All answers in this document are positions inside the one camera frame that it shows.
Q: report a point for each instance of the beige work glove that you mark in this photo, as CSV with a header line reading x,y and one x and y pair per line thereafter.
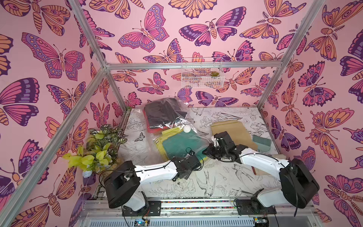
x,y
259,172

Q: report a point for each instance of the dark grey folded garment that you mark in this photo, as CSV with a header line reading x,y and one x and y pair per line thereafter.
x,y
164,113

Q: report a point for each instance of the small green succulent plant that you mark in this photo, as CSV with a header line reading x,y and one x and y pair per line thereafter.
x,y
214,74

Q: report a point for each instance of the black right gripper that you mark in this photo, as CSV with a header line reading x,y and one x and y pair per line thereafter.
x,y
217,147

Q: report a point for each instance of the white vacuum bag valve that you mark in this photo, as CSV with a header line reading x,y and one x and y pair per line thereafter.
x,y
187,129

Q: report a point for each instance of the green leafy potted plant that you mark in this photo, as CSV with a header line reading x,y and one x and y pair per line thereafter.
x,y
100,152

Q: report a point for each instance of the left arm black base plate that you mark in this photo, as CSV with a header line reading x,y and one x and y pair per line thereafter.
x,y
152,208

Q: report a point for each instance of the aluminium frame bars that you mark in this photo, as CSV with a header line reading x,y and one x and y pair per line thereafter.
x,y
11,210

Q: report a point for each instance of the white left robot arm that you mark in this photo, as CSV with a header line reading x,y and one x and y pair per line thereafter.
x,y
122,185

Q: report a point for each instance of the yellow folded garment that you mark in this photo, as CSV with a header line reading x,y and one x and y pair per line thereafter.
x,y
163,137

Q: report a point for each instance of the white wire wall basket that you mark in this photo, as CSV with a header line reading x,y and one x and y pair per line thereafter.
x,y
195,74

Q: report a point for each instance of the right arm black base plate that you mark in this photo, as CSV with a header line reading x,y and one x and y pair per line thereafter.
x,y
246,208

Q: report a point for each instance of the red folded garment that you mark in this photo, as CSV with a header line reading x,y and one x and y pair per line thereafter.
x,y
151,130

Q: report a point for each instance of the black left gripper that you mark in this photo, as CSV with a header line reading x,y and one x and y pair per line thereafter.
x,y
188,175

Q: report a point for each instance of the beige trousers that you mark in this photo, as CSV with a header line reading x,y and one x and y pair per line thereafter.
x,y
236,131

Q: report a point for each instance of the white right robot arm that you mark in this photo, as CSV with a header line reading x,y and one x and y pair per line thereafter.
x,y
297,184

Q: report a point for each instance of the clear plastic vacuum bag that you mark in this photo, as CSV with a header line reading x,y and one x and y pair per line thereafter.
x,y
187,121

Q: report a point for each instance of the aluminium mounting rail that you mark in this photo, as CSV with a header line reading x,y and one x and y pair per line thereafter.
x,y
213,212

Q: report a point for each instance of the green trousers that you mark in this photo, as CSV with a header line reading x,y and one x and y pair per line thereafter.
x,y
183,143

